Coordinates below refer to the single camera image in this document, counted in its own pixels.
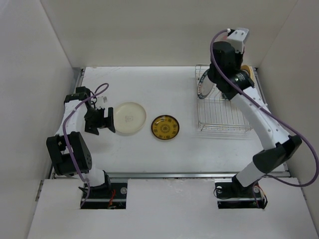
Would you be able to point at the yellow patterned small plate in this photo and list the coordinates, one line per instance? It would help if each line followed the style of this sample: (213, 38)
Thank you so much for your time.
(165, 127)

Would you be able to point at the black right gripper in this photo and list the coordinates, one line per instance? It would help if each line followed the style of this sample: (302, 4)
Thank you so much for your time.
(239, 58)

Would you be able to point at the white blue rimmed plate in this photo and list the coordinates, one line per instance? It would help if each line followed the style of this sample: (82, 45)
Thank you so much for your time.
(204, 85)

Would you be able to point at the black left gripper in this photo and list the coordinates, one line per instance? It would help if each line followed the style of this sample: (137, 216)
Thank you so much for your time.
(103, 122)

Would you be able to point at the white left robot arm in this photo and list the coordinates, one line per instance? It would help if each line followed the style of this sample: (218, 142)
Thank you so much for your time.
(67, 149)

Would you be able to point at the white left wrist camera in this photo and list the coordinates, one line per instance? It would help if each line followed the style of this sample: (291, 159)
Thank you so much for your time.
(101, 102)

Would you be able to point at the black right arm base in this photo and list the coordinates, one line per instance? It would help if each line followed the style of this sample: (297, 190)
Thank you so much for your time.
(252, 197)

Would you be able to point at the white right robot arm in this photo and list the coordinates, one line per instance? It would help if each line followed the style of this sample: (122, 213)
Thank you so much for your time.
(237, 86)

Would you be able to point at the cream white plate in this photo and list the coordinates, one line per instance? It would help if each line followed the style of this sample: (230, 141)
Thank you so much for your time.
(129, 117)

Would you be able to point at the metal wire dish rack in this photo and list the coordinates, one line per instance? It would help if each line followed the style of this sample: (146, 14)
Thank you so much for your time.
(216, 113)

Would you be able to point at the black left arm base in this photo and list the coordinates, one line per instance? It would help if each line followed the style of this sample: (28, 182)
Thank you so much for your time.
(103, 198)

